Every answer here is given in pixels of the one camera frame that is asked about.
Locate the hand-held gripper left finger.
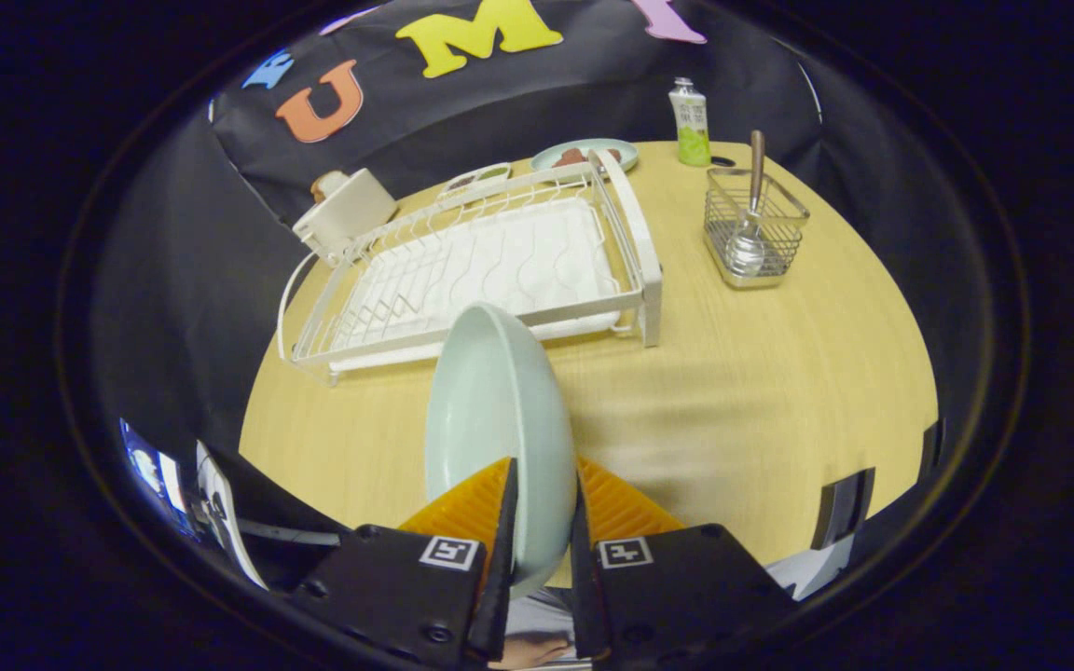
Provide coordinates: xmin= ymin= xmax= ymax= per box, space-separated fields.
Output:
xmin=287 ymin=457 xmax=519 ymax=664

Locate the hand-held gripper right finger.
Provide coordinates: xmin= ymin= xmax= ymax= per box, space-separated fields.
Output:
xmin=569 ymin=455 xmax=797 ymax=667

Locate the pale green plate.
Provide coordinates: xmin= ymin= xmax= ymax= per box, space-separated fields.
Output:
xmin=423 ymin=301 xmax=578 ymax=599

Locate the white dish rack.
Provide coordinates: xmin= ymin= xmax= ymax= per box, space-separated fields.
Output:
xmin=276 ymin=149 xmax=664 ymax=388

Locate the metal wire basket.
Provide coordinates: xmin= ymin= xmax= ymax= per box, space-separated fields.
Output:
xmin=703 ymin=167 xmax=811 ymax=290

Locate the wooden handled metal spoon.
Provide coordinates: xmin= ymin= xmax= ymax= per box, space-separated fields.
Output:
xmin=726 ymin=130 xmax=769 ymax=279

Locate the small white sauce dish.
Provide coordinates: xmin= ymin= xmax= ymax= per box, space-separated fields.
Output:
xmin=437 ymin=162 xmax=513 ymax=201

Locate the small green food plate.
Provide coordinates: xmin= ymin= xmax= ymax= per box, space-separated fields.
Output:
xmin=531 ymin=138 xmax=640 ymax=175

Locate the black table clamp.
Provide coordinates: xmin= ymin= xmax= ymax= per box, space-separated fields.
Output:
xmin=810 ymin=468 xmax=876 ymax=551
xmin=917 ymin=419 xmax=946 ymax=483

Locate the bright screen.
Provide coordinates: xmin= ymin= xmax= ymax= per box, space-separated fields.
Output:
xmin=122 ymin=421 xmax=193 ymax=537

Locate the white toaster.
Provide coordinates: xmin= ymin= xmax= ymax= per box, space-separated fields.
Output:
xmin=292 ymin=168 xmax=400 ymax=267

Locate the green and white bottle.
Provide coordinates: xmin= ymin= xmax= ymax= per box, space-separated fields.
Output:
xmin=668 ymin=77 xmax=713 ymax=169

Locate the black backdrop cloth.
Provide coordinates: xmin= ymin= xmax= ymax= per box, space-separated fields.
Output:
xmin=94 ymin=0 xmax=985 ymax=467

